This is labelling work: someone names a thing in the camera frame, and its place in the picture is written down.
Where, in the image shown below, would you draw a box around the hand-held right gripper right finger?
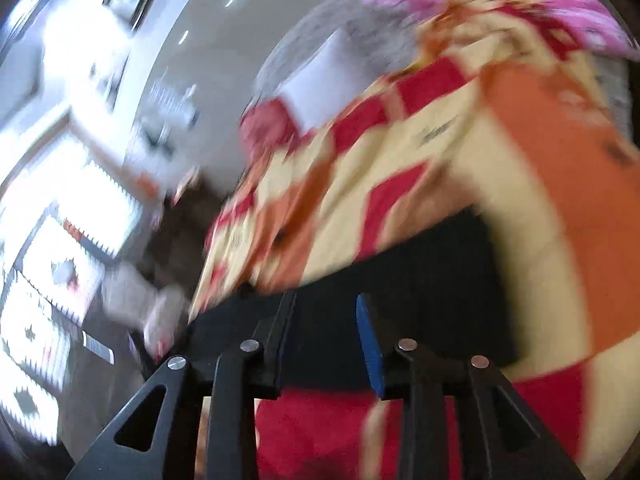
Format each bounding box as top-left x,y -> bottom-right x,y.
356,296 -> 586,480

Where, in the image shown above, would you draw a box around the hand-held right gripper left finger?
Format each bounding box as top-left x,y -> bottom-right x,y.
65,291 -> 299,480

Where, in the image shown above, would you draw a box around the black pants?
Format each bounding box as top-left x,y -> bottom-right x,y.
187,207 -> 518,396

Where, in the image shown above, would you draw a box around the dark wooden desk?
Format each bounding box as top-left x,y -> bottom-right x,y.
150,170 -> 243,286

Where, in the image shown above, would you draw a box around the white chair with lace cover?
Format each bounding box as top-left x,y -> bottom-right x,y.
100,262 -> 188,356

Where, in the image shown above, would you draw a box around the red ruffled cushion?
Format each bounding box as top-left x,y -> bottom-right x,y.
239,97 -> 311,161

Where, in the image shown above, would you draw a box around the barred window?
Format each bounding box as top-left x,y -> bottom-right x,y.
0,125 -> 146,441

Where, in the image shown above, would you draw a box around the checkered printed blanket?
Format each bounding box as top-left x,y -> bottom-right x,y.
190,0 -> 631,480

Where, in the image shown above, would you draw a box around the white pillow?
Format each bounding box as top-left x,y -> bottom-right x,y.
277,27 -> 371,128

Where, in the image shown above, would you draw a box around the floral grey pillow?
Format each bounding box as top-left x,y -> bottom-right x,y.
252,0 -> 426,111

